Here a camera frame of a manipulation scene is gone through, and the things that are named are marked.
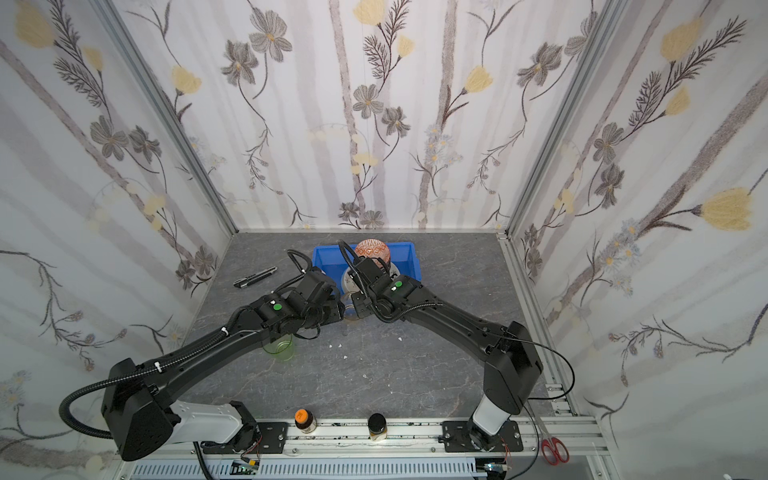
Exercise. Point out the orange lid jar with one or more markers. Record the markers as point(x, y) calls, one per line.
point(305, 421)

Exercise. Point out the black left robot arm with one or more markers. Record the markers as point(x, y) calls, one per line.
point(139, 407)

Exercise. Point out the aluminium rail frame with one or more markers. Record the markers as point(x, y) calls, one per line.
point(415, 448)

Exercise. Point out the blue plastic bin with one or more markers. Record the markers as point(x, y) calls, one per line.
point(403, 254)

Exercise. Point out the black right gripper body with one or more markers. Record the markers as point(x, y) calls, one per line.
point(360, 300)

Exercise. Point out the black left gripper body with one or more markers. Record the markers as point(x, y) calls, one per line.
point(335, 305)

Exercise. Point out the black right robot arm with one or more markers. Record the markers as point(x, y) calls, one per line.
point(511, 364)

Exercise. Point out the green glass cup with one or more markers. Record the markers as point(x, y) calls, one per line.
point(282, 349)

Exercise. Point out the cream floral plate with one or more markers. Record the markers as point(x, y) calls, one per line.
point(349, 286)

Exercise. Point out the orange patterned bowl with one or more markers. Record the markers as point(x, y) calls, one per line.
point(374, 249)

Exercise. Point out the black lid jar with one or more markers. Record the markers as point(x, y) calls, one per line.
point(377, 427)

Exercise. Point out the red handled scissors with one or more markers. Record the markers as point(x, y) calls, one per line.
point(552, 448)

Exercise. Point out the amber glass cup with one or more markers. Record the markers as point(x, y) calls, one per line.
point(350, 313)

